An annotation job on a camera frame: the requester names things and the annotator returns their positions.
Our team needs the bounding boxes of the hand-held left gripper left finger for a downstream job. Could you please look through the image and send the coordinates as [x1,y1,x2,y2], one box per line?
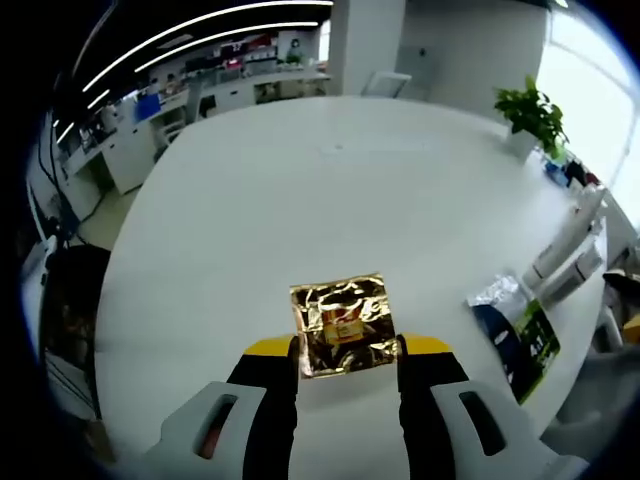
[144,337,301,480]

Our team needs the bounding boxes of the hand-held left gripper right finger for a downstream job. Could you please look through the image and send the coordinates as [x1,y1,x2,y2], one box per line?
[397,332,576,480]

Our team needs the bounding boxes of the white skincare tube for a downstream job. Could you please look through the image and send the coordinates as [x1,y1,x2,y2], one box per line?
[521,184,610,285]

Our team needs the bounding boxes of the green skincare sachet pack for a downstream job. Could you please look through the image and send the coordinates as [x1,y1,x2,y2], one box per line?
[466,273,562,407]

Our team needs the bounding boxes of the gold foil skincare sachet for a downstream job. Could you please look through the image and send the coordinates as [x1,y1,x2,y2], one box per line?
[289,271,404,380]

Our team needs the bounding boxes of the blue storage box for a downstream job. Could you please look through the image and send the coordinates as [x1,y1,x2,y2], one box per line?
[135,94,162,122]

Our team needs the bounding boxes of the blue and white packets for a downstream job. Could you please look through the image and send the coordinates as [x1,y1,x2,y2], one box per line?
[543,152,604,190]

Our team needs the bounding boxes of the black chair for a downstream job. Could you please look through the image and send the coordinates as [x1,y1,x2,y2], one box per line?
[43,244,114,426]

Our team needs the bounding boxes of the potted green plant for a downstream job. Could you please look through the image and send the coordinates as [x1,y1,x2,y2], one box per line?
[492,74,572,162]

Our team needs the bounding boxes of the white chair back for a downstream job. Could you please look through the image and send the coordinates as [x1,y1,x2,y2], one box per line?
[361,70,415,100]

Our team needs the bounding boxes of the white office counter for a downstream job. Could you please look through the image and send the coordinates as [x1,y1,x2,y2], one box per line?
[59,69,334,196]

